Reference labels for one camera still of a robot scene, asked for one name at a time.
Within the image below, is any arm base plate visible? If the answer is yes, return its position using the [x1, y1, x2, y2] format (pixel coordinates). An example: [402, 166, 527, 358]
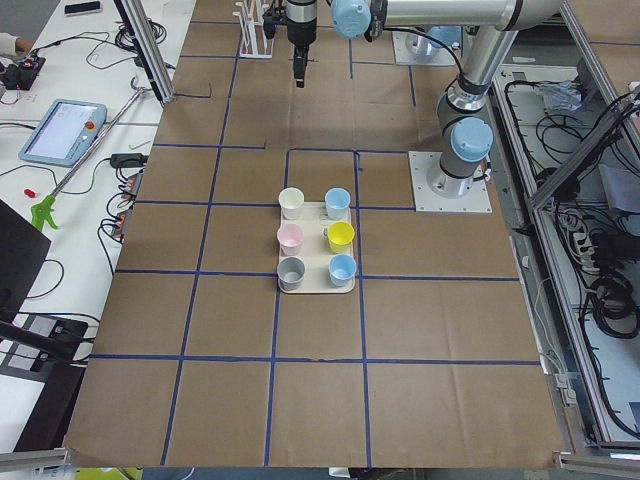
[408, 151, 492, 215]
[392, 26, 463, 67]

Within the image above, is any black monitor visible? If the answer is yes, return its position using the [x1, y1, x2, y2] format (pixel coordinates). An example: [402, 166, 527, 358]
[0, 201, 50, 323]

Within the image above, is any aluminium frame post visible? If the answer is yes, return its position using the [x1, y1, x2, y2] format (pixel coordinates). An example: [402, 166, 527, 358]
[114, 0, 175, 105]

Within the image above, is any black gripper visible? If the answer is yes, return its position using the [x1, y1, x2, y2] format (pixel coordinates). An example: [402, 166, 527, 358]
[285, 0, 317, 88]

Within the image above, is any black smartphone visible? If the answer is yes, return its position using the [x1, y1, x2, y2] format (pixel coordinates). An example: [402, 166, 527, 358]
[63, 0, 102, 16]

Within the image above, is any blue teach pendant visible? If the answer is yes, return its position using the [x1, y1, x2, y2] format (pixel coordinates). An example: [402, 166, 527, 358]
[18, 99, 107, 167]

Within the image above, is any black power adapter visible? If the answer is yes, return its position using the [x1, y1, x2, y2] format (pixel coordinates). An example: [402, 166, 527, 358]
[109, 153, 148, 169]

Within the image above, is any person hand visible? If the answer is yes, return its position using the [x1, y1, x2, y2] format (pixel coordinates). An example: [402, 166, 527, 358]
[15, 37, 34, 54]

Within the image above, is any green handled reacher grabber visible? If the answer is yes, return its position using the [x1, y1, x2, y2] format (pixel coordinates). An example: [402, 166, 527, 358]
[31, 76, 149, 231]

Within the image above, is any cream serving tray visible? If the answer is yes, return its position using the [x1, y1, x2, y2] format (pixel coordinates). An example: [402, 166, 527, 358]
[278, 202, 355, 294]

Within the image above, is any grey plastic cup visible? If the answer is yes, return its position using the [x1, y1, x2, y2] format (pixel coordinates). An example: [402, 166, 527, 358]
[277, 257, 306, 292]

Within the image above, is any light blue cup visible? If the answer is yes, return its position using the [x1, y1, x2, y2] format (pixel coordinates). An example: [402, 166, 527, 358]
[325, 187, 351, 220]
[329, 254, 357, 287]

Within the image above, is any white plastic cup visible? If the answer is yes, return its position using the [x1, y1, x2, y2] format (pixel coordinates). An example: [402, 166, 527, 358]
[278, 187, 305, 220]

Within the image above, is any black electronics box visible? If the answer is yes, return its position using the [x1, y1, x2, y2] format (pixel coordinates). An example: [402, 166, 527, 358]
[1, 55, 46, 91]

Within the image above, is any yellow plastic cup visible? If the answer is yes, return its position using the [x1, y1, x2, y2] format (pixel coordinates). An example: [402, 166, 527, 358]
[327, 221, 355, 254]

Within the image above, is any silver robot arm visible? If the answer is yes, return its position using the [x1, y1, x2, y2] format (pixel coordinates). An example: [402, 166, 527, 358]
[331, 1, 561, 199]

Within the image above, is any white wire cup rack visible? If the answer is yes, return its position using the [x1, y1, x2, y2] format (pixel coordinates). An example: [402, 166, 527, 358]
[233, 0, 273, 60]

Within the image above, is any pink plastic cup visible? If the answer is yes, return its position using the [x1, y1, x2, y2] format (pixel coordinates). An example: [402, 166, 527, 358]
[276, 223, 304, 256]

